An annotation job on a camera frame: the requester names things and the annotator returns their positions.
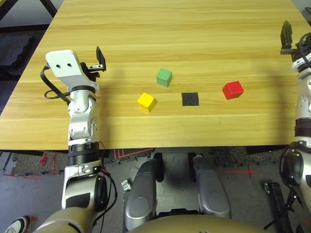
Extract grey right robot leg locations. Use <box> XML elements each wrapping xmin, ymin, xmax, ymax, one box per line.
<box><xmin>192</xmin><ymin>155</ymin><xmax>232</xmax><ymax>219</ymax></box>

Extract black metal floor stand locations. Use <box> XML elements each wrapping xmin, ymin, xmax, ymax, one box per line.
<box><xmin>264</xmin><ymin>182</ymin><xmax>289</xmax><ymax>233</ymax></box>

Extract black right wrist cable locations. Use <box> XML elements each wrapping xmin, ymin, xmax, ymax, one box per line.
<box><xmin>295</xmin><ymin>35</ymin><xmax>311</xmax><ymax>61</ymax></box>

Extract black foam floor mat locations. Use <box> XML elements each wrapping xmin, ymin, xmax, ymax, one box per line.
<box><xmin>0</xmin><ymin>33</ymin><xmax>35</xmax><ymax>70</ymax></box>

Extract black diagonal table strut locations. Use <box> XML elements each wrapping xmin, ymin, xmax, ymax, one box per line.
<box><xmin>40</xmin><ymin>0</ymin><xmax>58</xmax><ymax>18</ymax></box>

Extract green wooden block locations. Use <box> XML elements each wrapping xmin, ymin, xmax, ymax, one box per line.
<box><xmin>155</xmin><ymin>68</ymin><xmax>173</xmax><ymax>87</ymax></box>

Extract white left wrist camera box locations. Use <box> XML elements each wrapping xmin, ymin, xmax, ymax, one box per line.
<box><xmin>45</xmin><ymin>50</ymin><xmax>100</xmax><ymax>92</ymax></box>

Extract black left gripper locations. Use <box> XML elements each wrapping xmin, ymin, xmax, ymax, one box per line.
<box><xmin>79</xmin><ymin>46</ymin><xmax>107</xmax><ymax>82</ymax></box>

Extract grey robot leg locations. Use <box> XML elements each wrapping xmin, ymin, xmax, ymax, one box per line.
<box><xmin>123</xmin><ymin>159</ymin><xmax>163</xmax><ymax>231</ymax></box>
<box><xmin>192</xmin><ymin>155</ymin><xmax>232</xmax><ymax>219</ymax></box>

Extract speckled grey floor mat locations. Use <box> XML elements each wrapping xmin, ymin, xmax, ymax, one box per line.
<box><xmin>213</xmin><ymin>145</ymin><xmax>291</xmax><ymax>167</ymax></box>
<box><xmin>12</xmin><ymin>151</ymin><xmax>82</xmax><ymax>176</ymax></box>

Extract black floor cable bundle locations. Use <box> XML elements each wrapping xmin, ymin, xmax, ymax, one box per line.
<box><xmin>263</xmin><ymin>186</ymin><xmax>307</xmax><ymax>231</ymax></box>

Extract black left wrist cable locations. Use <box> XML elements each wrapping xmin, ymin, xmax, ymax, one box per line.
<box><xmin>40</xmin><ymin>62</ymin><xmax>71</xmax><ymax>105</ymax></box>

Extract white sneaker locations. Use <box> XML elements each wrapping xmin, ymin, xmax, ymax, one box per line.
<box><xmin>1</xmin><ymin>215</ymin><xmax>30</xmax><ymax>233</ymax></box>

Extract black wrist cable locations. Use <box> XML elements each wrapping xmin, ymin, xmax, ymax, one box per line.
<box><xmin>295</xmin><ymin>35</ymin><xmax>311</xmax><ymax>61</ymax></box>
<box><xmin>40</xmin><ymin>62</ymin><xmax>71</xmax><ymax>105</ymax></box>

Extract black horizontal table bar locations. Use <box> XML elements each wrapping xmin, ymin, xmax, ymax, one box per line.
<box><xmin>0</xmin><ymin>23</ymin><xmax>51</xmax><ymax>34</ymax></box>

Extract black mat with red lines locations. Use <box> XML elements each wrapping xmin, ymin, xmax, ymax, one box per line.
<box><xmin>113</xmin><ymin>148</ymin><xmax>154</xmax><ymax>160</ymax></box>

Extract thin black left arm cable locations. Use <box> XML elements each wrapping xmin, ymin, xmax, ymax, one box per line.
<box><xmin>93</xmin><ymin>139</ymin><xmax>118</xmax><ymax>230</ymax></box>

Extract black square marker patch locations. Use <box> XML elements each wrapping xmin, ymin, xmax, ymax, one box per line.
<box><xmin>181</xmin><ymin>92</ymin><xmax>200</xmax><ymax>107</ymax></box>

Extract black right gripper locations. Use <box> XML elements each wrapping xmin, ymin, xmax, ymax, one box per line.
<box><xmin>280</xmin><ymin>20</ymin><xmax>302</xmax><ymax>56</ymax></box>

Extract grey left robot leg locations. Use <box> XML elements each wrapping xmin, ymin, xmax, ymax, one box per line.
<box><xmin>123</xmin><ymin>159</ymin><xmax>163</xmax><ymax>231</ymax></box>

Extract tan robot torso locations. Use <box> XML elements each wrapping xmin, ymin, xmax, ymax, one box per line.
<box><xmin>126</xmin><ymin>215</ymin><xmax>268</xmax><ymax>233</ymax></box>

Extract yellow wooden block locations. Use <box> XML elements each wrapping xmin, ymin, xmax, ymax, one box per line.
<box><xmin>137</xmin><ymin>92</ymin><xmax>156</xmax><ymax>113</ymax></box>

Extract black robot waist joint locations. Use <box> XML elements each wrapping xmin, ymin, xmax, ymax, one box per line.
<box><xmin>157</xmin><ymin>208</ymin><xmax>200</xmax><ymax>218</ymax></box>

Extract red wooden block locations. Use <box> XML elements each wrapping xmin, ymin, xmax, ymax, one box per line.
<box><xmin>222</xmin><ymin>81</ymin><xmax>244</xmax><ymax>100</ymax></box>

